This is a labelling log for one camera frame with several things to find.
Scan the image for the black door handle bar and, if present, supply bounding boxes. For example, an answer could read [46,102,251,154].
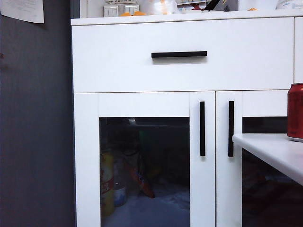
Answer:
[228,101,235,158]
[199,101,206,157]

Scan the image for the white glass-pane cabinet door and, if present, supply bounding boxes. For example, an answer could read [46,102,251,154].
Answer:
[215,90,303,227]
[73,92,216,227]

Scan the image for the red beverage can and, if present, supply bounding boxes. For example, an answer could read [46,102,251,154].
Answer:
[287,82,303,143]

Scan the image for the white cabinet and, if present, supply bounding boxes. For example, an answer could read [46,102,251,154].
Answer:
[70,9,303,227]

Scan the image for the wide white drawer front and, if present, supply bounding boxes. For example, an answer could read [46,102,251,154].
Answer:
[71,17,295,93]

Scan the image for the orange snack bag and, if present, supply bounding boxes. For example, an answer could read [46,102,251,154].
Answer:
[123,156,156,199]

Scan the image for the yellow detergent bottle green cap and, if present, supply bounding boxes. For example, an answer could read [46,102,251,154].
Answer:
[100,151,115,216]

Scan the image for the clear pump bottle blue label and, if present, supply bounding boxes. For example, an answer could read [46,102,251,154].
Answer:
[114,182,127,207]

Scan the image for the translucent white plastic bag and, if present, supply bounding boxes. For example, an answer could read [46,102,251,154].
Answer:
[139,0,178,15]

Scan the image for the colourful printed box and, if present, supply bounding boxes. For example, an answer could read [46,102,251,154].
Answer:
[176,0,206,12]

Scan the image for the black slanted stand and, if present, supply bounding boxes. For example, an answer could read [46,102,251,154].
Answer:
[203,0,220,12]

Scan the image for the narrow white drawer front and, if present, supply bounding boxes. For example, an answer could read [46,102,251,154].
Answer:
[294,17,303,83]

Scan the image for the white paper sheet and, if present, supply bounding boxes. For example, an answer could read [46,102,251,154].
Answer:
[0,0,45,24]

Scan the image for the black drawer handle bar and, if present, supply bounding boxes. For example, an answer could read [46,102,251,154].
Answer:
[151,51,208,59]

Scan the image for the white wall switch plate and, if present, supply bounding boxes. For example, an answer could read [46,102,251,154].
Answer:
[124,4,140,15]
[103,5,118,17]

